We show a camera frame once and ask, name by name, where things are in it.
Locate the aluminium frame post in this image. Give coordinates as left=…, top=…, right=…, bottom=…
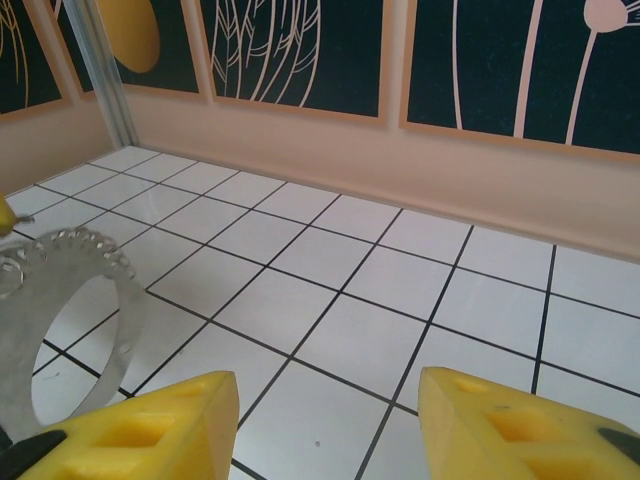
left=49, top=0, right=140, bottom=149

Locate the dark panel with yellow oval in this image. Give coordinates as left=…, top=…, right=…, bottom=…
left=92, top=0, right=210, bottom=105

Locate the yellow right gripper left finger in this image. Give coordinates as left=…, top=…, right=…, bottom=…
left=0, top=370, right=241, bottom=480

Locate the dark panel with pink flowers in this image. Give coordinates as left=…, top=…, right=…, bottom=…
left=398, top=0, right=640, bottom=161

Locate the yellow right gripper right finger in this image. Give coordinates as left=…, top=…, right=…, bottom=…
left=417, top=366, right=640, bottom=480

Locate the round metal keyring plate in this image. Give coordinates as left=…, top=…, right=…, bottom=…
left=0, top=227, right=149, bottom=436

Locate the dark panel with feather leaves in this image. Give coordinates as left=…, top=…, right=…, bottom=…
left=198, top=0, right=389, bottom=132

